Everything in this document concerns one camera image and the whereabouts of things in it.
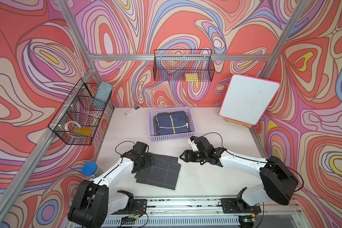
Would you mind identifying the dark grey grid pillowcase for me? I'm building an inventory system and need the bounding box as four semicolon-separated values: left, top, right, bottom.
135;154;181;190

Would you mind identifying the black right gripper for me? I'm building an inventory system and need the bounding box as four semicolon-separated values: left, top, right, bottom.
180;150;207;162

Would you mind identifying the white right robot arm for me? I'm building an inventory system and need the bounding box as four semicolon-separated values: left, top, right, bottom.
179;136;299;213

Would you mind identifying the wooden whiteboard stand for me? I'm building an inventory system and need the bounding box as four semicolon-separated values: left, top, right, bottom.
225;118;252;128

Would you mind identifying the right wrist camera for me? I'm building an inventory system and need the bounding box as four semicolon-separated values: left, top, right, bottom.
188;136;198;152

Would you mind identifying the yellow flat card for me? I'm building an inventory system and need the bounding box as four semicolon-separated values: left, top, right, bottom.
70;127;93;137

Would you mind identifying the black wire basket wall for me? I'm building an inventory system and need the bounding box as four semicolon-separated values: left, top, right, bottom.
48;79;112;145
154;48;215;82

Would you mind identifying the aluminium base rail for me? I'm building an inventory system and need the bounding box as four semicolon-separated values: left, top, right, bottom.
68;193;309;228

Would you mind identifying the purple plastic basket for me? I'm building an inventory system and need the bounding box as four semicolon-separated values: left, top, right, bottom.
148;107;197;142

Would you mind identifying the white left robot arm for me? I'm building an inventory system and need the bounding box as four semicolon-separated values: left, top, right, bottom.
67;142;154;228

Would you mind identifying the navy yellow striped pillowcase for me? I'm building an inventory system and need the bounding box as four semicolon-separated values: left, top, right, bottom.
154;112;191;135

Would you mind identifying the black wire basket back wall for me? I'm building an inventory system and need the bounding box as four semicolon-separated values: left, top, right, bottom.
154;48;215;82

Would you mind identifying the white remote control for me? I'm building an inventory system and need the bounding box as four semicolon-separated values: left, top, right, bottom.
124;105;142;117

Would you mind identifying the pink framed whiteboard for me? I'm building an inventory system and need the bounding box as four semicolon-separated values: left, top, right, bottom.
219;75;281;125

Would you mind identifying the yellow sponge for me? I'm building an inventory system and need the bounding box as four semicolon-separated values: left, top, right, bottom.
185;73;199;82

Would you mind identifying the black wire basket left wall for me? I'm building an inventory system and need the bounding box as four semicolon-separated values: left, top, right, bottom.
48;79;112;145

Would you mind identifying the white tape roll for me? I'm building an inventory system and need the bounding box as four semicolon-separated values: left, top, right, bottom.
65;121;81;133

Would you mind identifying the grey blue sponge block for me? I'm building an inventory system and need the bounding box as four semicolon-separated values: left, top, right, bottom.
95;81;113;103

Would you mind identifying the blue lidded clear jar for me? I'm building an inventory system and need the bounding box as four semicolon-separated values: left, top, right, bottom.
82;161;104;180

